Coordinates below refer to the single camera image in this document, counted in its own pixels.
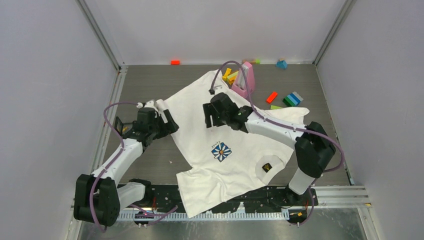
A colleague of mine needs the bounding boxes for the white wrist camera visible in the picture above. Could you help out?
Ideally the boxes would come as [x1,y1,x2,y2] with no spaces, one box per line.
[208,85,229,96]
[136,99,165,114]

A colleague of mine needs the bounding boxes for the orange-red block at wall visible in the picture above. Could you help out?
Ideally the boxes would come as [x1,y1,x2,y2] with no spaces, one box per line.
[170,59,181,65]

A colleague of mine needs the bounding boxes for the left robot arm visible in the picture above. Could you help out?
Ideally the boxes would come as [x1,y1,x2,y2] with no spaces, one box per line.
[73,106,179,227]

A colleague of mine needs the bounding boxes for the orange block by metronome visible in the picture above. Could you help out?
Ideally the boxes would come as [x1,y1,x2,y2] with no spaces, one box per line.
[226,76,237,85]

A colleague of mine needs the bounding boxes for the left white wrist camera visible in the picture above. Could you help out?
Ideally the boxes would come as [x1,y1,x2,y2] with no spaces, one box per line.
[136,99,165,114]

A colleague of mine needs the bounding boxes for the lime green flat block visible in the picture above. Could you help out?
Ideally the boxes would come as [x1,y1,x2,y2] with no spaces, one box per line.
[270,105,283,110]

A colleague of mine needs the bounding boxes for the wood and green blocks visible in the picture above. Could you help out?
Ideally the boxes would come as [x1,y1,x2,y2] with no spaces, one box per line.
[242,58,261,65]

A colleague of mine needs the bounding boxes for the red-orange flat block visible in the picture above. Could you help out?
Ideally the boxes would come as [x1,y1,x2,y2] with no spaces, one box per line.
[265,91,278,104]

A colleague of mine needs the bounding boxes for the light green long block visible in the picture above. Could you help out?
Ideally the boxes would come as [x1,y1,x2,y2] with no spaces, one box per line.
[227,71,239,77]

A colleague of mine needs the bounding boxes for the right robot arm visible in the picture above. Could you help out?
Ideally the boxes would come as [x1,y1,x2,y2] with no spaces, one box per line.
[202,92,336,205]

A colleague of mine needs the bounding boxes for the white t-shirt with daisy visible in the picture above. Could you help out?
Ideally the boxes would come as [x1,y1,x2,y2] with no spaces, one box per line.
[163,70,294,218]

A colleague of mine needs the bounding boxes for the yellow arch block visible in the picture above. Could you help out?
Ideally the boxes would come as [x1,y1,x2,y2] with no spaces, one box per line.
[222,68,232,82]

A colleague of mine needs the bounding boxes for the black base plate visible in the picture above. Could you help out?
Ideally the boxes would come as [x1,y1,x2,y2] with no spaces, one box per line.
[145,184,296,215]

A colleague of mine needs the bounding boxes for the white perforated cable duct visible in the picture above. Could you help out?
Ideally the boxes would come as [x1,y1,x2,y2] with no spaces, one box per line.
[116,209,290,222]

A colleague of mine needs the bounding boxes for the blue wooden house block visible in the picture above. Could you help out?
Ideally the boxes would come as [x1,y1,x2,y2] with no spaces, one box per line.
[275,58,288,70]

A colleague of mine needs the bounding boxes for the green blue stacked bricks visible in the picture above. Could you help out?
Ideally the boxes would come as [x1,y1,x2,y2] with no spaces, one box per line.
[282,91,304,107]

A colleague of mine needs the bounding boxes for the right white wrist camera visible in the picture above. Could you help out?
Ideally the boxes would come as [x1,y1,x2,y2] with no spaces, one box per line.
[208,85,229,96]

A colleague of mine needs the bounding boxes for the black display box with coin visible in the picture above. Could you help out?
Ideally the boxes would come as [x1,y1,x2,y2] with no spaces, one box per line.
[113,116,132,137]

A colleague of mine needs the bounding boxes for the pink metronome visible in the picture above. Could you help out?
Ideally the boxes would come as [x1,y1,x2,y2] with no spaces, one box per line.
[231,61,256,99]

